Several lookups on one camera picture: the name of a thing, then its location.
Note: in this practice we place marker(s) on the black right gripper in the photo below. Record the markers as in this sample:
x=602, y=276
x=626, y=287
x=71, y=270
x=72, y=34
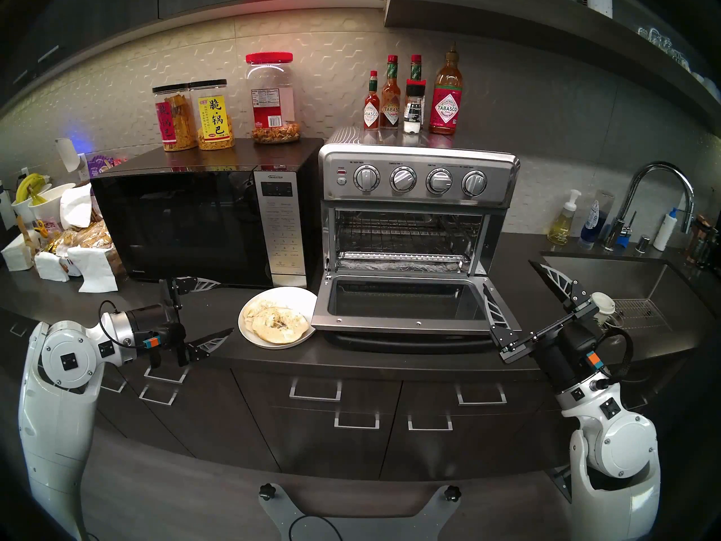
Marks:
x=566, y=354

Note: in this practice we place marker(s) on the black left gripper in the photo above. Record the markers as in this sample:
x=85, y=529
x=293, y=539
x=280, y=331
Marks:
x=158, y=326

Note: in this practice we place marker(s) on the pale crusted bagel half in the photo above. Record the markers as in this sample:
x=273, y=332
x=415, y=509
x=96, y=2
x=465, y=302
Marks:
x=254, y=310

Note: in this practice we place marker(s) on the dark crusted bagel half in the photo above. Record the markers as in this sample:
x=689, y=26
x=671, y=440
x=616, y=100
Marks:
x=281, y=327

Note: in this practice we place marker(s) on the round white plate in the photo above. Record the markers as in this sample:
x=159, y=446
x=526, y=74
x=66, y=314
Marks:
x=301, y=298

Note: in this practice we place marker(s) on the glass toaster oven door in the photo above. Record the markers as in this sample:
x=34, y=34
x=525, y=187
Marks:
x=411, y=326

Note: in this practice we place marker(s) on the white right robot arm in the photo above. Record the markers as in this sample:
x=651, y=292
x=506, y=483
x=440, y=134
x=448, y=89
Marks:
x=625, y=449

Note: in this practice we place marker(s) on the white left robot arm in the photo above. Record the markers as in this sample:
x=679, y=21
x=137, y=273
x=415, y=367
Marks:
x=67, y=359

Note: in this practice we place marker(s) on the black microwave oven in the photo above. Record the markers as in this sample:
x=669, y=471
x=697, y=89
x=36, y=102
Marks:
x=186, y=224

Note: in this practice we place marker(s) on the foil covered oven tray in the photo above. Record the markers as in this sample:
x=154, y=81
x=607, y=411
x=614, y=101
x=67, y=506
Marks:
x=403, y=266

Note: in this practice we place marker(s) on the stainless steel toaster oven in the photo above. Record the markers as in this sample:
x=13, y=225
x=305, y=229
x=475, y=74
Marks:
x=501, y=173

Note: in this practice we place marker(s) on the silver oven control knob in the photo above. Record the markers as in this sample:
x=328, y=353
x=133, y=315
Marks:
x=403, y=179
x=366, y=177
x=474, y=183
x=439, y=181

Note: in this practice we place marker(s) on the paper coffee cup white lid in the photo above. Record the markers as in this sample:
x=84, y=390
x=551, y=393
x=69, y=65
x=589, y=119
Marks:
x=604, y=303

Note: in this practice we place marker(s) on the stainless steel sink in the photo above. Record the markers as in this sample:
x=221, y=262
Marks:
x=619, y=275

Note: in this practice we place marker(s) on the yellow liquid soap dispenser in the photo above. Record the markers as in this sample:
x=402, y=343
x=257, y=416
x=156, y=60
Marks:
x=560, y=230

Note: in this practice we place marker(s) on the blue dish soap bottle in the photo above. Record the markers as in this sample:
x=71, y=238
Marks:
x=590, y=230

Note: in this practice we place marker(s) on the large white paper bag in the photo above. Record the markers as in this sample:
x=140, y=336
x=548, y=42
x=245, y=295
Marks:
x=94, y=269

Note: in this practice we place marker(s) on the chrome gooseneck faucet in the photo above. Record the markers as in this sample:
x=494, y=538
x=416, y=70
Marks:
x=614, y=235

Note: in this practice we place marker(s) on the small blue sponge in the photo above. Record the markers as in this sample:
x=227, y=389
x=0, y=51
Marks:
x=623, y=239

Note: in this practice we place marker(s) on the small chrome sink cap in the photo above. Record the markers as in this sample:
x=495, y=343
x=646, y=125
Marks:
x=643, y=245

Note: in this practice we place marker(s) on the bagged bread loaf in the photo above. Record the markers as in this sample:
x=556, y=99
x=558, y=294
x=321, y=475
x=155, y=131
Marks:
x=90, y=238

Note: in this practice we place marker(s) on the small white paper bag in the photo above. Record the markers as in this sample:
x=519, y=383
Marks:
x=50, y=267
x=17, y=253

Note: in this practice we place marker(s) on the white bottle blue cap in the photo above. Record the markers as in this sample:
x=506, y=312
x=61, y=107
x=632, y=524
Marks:
x=664, y=233

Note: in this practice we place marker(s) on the white crumpled paper bag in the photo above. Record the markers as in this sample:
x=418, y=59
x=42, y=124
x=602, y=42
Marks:
x=76, y=207

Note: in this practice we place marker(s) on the copper lidded jar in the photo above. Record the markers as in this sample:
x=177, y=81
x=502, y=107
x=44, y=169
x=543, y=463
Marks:
x=698, y=241

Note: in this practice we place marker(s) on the purple snack packet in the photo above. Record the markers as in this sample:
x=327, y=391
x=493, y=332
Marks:
x=100, y=166

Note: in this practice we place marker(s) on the dark lower cabinet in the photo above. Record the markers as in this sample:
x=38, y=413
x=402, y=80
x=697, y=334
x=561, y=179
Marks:
x=315, y=449

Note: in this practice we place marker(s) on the dark glass french press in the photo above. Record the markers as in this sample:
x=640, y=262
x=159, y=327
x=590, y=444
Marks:
x=710, y=248

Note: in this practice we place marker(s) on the black base knob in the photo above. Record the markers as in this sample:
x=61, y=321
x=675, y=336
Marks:
x=452, y=493
x=267, y=492

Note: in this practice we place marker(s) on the red label snack jar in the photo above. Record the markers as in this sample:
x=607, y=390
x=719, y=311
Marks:
x=174, y=123

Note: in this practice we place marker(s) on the yellow label snack jar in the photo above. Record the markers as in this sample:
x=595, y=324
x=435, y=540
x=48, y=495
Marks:
x=214, y=117

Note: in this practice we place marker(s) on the yellow banana bunch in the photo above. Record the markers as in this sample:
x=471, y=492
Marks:
x=31, y=185

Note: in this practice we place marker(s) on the clear jar red lid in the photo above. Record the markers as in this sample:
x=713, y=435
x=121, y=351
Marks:
x=272, y=103

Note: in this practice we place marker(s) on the large Tabasco sriracha bottle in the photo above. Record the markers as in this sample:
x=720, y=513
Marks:
x=446, y=110

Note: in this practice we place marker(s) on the medium Tabasco sauce bottle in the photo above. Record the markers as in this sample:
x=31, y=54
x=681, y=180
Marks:
x=391, y=112

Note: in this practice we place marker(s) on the small Tabasco sauce bottle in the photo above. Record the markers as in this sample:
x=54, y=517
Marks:
x=371, y=115

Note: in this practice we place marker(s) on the green neck Tabasco bottle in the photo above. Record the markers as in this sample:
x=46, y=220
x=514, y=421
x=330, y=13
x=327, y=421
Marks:
x=415, y=69

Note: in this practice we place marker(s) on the white mug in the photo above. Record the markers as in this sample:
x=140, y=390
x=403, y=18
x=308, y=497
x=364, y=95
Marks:
x=712, y=90
x=699, y=79

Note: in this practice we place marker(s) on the clear drinking glass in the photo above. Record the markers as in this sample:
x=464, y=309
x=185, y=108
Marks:
x=679, y=56
x=645, y=34
x=659, y=38

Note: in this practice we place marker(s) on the white wall dispenser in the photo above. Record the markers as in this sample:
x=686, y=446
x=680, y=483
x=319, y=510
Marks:
x=67, y=154

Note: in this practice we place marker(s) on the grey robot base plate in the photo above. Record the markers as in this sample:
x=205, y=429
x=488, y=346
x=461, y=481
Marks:
x=281, y=523

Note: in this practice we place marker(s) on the dark open wall shelf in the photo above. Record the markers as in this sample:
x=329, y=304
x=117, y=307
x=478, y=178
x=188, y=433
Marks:
x=507, y=16

